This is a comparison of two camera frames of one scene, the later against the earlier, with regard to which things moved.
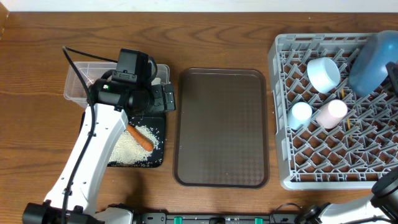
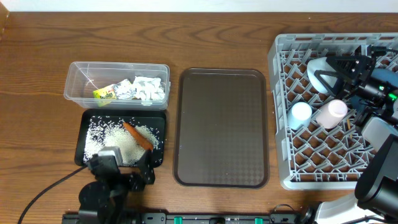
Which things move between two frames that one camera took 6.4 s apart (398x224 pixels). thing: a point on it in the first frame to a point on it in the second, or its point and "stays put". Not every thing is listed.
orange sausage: x=139 y=138 stays put
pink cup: x=331 y=115 stays put
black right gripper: x=393 y=76 to x=360 y=73
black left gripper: x=161 y=101 to x=138 y=179
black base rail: x=142 y=217 stays put
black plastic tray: x=129 y=154 stays put
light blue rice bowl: x=323 y=74 stays put
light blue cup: x=300 y=113 stays put
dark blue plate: x=368 y=70 to x=357 y=102
